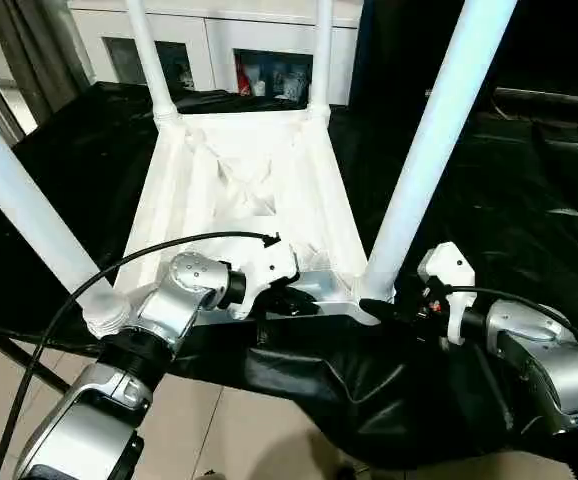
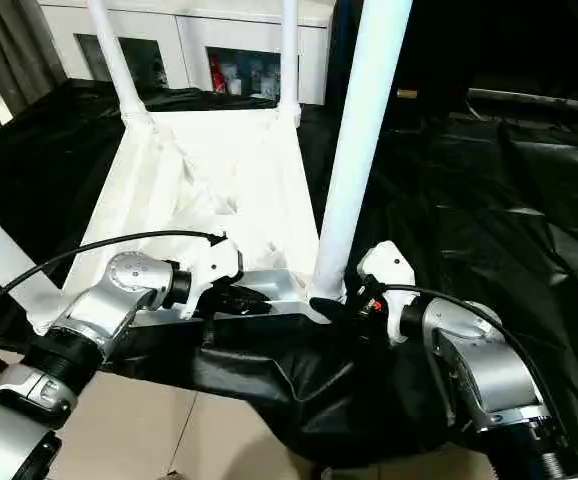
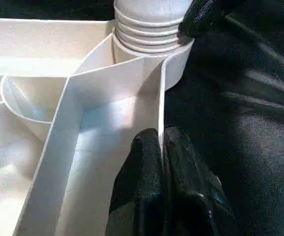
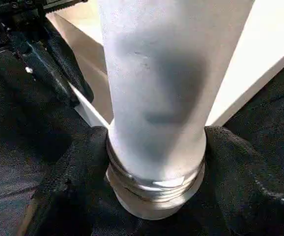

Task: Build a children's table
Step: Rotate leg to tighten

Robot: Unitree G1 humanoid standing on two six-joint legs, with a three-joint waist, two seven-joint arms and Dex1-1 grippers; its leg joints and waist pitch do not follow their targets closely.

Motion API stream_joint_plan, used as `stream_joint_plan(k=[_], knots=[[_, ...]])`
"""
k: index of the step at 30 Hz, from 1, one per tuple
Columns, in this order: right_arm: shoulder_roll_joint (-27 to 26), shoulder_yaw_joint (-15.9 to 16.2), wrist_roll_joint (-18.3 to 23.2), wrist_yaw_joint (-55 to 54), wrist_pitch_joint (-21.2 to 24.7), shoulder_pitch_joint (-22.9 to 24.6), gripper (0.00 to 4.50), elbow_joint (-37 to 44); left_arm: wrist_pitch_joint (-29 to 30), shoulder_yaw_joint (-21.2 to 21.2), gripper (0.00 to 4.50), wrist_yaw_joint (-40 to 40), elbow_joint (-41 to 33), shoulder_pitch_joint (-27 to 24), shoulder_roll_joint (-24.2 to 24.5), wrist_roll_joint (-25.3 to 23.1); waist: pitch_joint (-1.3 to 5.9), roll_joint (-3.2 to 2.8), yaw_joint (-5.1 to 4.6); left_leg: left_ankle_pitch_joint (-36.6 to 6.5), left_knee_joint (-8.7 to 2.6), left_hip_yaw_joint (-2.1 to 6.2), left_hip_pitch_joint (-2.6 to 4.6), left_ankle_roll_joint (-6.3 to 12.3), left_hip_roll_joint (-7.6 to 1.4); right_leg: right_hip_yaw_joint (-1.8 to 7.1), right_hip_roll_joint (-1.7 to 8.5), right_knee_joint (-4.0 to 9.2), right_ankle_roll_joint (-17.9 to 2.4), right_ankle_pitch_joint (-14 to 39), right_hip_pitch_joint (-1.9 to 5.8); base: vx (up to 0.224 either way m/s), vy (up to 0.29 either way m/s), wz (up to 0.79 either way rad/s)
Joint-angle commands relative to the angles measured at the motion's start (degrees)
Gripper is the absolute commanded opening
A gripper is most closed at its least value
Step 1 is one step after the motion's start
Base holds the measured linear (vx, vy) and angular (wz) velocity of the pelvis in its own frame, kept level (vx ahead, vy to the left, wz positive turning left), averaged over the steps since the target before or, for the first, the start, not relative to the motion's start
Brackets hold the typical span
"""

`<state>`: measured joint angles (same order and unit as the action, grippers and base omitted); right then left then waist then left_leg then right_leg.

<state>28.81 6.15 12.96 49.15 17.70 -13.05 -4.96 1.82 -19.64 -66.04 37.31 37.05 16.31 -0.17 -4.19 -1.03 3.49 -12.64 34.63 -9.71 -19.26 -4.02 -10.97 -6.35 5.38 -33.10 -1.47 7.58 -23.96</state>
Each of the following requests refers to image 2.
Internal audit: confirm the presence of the white table top frame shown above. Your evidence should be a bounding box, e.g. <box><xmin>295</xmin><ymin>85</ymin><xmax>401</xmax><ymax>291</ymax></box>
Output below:
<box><xmin>29</xmin><ymin>105</ymin><xmax>346</xmax><ymax>336</ymax></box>

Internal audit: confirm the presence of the white plastic table leg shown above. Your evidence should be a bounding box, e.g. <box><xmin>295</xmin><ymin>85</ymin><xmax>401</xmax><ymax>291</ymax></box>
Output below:
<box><xmin>277</xmin><ymin>0</ymin><xmax>303</xmax><ymax>127</ymax></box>
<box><xmin>87</xmin><ymin>0</ymin><xmax>156</xmax><ymax>127</ymax></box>
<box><xmin>307</xmin><ymin>0</ymin><xmax>414</xmax><ymax>303</ymax></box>
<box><xmin>0</xmin><ymin>193</ymin><xmax>68</xmax><ymax>333</ymax></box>

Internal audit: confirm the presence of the black work mat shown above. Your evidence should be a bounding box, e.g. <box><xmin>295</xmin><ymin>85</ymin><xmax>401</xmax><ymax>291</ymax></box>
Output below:
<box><xmin>0</xmin><ymin>78</ymin><xmax>578</xmax><ymax>471</ymax></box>

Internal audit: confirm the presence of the white glass-door cabinet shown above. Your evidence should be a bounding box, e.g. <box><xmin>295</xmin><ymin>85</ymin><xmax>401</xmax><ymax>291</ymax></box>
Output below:
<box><xmin>39</xmin><ymin>0</ymin><xmax>334</xmax><ymax>107</ymax></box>

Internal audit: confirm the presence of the grey curtain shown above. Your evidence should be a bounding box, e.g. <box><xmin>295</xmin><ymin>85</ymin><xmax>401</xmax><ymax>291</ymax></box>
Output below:
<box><xmin>0</xmin><ymin>0</ymin><xmax>70</xmax><ymax>129</ymax></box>

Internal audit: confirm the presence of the black metal rail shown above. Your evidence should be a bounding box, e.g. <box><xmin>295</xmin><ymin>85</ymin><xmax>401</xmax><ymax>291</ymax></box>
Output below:
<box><xmin>467</xmin><ymin>87</ymin><xmax>578</xmax><ymax>113</ymax></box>

